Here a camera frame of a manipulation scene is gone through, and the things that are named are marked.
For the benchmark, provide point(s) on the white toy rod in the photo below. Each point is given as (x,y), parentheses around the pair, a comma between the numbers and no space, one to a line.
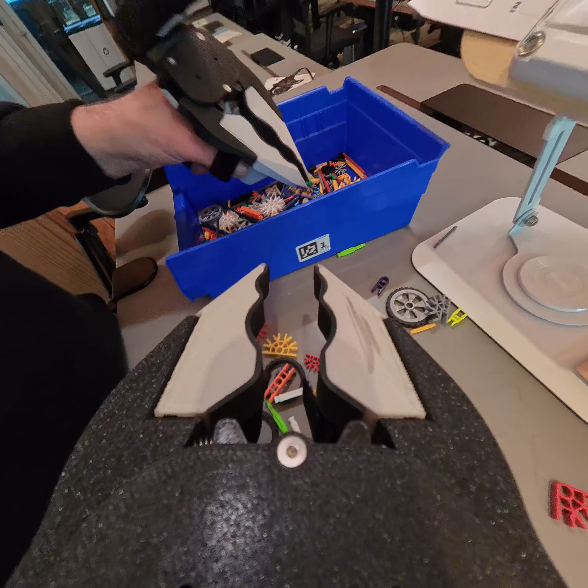
(294,425)
(289,395)

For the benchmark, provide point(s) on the rounded wooden board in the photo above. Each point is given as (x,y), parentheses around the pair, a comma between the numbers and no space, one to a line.
(487,59)

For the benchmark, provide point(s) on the lime green toy rod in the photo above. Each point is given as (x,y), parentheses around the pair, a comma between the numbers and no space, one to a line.
(350,251)
(275,415)

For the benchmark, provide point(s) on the black mat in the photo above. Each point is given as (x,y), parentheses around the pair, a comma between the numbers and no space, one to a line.
(266,56)

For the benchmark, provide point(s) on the white desk stand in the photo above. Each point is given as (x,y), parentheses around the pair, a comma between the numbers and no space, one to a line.
(473,275)

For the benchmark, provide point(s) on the black toy tyre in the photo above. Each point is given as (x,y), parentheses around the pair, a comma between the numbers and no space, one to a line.
(289,363)

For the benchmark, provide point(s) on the black pole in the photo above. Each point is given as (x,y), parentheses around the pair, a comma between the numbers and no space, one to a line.
(383,18)

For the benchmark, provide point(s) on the orange ladder connector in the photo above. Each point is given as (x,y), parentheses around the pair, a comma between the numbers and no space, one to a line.
(280,382)

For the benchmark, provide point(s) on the red square connector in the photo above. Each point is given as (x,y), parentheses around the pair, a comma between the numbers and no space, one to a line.
(567,503)

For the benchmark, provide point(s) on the person's torso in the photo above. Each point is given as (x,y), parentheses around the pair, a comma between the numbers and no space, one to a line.
(46,367)

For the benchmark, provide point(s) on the toy wheel with grey hub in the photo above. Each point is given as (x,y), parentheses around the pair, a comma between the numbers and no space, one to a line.
(406,307)

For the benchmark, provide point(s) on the printed paper sheet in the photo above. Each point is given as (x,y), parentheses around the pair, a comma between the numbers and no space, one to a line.
(482,18)

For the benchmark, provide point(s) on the person's left forearm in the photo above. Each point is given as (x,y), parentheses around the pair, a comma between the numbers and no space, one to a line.
(41,156)

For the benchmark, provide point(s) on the black office chair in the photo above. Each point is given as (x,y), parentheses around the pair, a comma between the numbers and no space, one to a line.
(96,248)

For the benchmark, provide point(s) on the dark grey thin rod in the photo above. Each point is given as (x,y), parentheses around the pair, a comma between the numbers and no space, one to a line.
(445,237)

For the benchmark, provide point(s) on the grey snowflake connector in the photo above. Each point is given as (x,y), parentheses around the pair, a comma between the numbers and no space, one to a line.
(438,305)

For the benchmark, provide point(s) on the yellow half-circle connector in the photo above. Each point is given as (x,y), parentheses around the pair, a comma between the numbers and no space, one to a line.
(280,349)

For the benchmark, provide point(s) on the red fan connector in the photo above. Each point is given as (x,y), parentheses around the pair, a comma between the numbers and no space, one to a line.
(311,363)
(262,331)

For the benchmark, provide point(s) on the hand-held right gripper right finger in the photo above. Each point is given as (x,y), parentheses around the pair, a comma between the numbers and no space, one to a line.
(367,363)

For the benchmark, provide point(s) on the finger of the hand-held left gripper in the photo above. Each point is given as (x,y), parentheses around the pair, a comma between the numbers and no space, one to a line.
(262,160)
(271,119)

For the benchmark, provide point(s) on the person's left hand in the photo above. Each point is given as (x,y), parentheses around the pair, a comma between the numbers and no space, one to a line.
(133,133)

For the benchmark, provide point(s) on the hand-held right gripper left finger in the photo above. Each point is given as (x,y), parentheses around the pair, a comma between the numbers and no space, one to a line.
(211,363)

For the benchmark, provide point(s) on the yellow-green clip connector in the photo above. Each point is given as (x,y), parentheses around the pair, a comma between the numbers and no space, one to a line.
(457,317)

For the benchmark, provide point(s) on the white recycling bin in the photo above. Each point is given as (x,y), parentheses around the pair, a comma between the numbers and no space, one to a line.
(96,55)

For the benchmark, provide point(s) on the blue labelled storage bin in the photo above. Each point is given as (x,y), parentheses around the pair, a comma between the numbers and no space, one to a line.
(367,216)

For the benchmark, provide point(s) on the purple clip connector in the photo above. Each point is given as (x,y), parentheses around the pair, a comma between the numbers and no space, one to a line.
(377,287)

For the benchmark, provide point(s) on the short yellow toy rod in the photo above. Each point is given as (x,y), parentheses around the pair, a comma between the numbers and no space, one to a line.
(422,328)

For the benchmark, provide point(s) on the pile of colourful toy pieces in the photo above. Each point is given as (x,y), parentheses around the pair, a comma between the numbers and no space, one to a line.
(275,202)

